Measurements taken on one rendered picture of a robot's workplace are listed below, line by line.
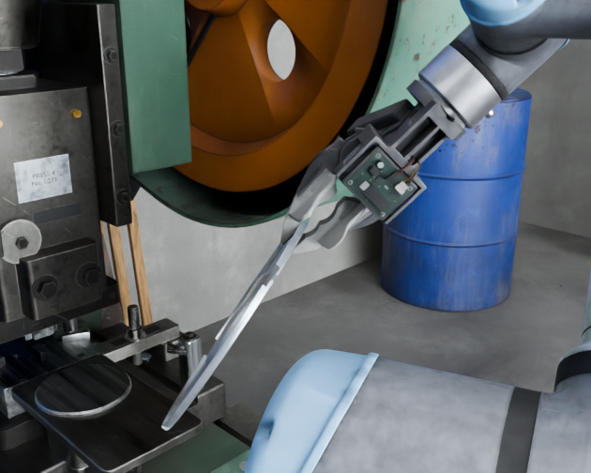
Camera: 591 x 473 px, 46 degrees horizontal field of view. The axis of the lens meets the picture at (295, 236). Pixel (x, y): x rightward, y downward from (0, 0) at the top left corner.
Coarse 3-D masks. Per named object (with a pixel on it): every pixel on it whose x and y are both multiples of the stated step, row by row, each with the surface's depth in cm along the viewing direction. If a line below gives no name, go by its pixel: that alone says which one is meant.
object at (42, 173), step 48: (0, 96) 81; (48, 96) 85; (0, 144) 82; (48, 144) 87; (0, 192) 84; (48, 192) 88; (96, 192) 93; (48, 240) 90; (96, 240) 95; (0, 288) 87; (48, 288) 87; (96, 288) 93
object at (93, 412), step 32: (32, 384) 96; (64, 384) 95; (96, 384) 95; (128, 384) 95; (64, 416) 88; (96, 416) 88; (128, 416) 88; (160, 416) 88; (192, 416) 88; (64, 448) 91; (96, 448) 82; (128, 448) 82; (160, 448) 83
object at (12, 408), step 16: (16, 352) 104; (48, 352) 104; (64, 352) 104; (80, 352) 104; (96, 352) 104; (0, 368) 99; (16, 368) 99; (32, 368) 99; (48, 368) 99; (0, 384) 96; (16, 384) 96; (0, 400) 96
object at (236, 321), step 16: (304, 224) 74; (288, 240) 88; (272, 256) 92; (288, 256) 69; (272, 272) 76; (256, 288) 76; (240, 304) 85; (256, 304) 66; (240, 320) 66; (224, 336) 74; (224, 352) 66; (208, 368) 66; (192, 384) 84; (176, 400) 86; (192, 400) 68; (176, 416) 70
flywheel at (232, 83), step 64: (192, 0) 110; (256, 0) 105; (320, 0) 96; (384, 0) 85; (192, 64) 120; (256, 64) 109; (320, 64) 99; (384, 64) 90; (192, 128) 123; (256, 128) 112; (320, 128) 97
